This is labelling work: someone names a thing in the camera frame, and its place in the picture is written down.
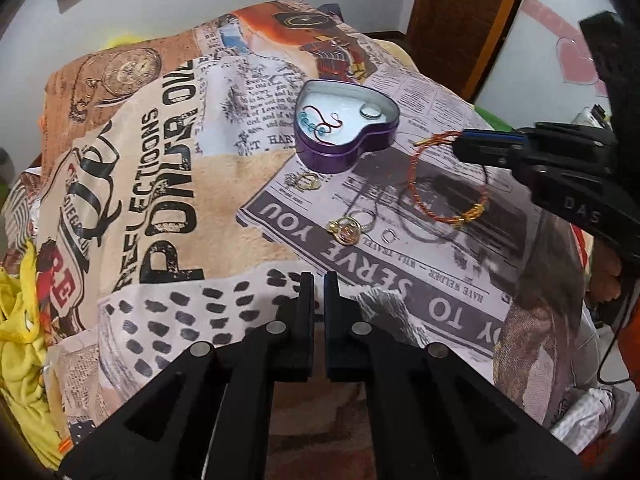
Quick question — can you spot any wooden door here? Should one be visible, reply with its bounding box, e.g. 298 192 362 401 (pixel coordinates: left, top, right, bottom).
406 0 532 102

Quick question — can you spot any white patterned cloth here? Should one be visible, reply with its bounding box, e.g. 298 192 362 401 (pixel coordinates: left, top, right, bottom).
549 386 632 442

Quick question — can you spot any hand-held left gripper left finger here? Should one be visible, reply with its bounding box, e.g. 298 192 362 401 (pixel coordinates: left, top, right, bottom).
57 271 316 480

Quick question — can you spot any purple heart-shaped tin box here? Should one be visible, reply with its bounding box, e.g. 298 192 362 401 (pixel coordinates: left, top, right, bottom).
293 79 400 172

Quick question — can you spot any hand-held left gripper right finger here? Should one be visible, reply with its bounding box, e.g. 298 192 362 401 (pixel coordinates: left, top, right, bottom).
324 271 586 480

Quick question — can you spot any yellow cloth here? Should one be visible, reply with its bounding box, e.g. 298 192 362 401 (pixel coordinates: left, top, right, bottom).
0 237 68 472

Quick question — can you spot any red and gold bracelet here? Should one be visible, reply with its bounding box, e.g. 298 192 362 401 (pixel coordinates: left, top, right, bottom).
407 130 489 226

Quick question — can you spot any person's right hand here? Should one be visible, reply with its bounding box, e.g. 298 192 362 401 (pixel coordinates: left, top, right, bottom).
589 247 627 303

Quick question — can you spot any pink heart wall sticker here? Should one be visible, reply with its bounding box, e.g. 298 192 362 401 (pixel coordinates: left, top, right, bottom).
520 0 608 86

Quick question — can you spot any blue bead cord bracelet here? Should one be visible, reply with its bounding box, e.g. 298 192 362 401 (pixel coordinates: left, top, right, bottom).
298 105 344 139

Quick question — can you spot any black cable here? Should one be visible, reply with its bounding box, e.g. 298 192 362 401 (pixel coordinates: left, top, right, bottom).
595 280 640 388

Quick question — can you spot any gold ring with pink stone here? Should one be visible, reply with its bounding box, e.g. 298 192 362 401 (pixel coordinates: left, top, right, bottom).
327 217 361 245

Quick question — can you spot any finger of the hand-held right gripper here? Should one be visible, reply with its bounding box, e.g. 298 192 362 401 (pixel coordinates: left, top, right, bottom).
460 129 531 142
451 135 523 168

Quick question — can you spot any printed blanket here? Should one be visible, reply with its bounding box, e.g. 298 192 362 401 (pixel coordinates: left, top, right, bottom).
0 0 598 480

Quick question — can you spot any green cloth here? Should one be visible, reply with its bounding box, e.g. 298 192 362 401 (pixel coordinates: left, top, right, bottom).
474 104 517 134

